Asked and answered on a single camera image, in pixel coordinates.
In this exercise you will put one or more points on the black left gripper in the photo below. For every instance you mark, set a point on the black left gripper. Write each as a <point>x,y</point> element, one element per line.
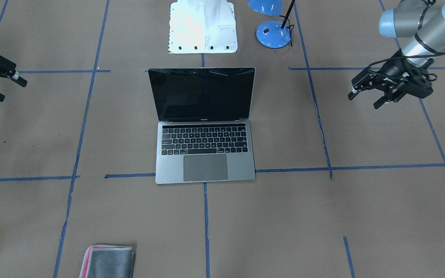
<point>391,70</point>

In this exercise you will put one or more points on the grey laptop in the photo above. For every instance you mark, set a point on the grey laptop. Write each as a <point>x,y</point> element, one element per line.
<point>204,131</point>

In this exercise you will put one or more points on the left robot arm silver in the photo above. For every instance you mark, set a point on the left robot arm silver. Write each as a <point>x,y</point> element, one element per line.
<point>423,23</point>

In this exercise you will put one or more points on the blue desk lamp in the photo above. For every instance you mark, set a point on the blue desk lamp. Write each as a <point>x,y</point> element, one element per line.
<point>273,34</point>

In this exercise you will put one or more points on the grey pink folded cloth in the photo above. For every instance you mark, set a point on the grey pink folded cloth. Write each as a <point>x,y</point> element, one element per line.
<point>108,261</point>

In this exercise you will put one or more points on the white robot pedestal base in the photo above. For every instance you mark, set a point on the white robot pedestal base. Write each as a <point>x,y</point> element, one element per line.
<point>202,26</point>

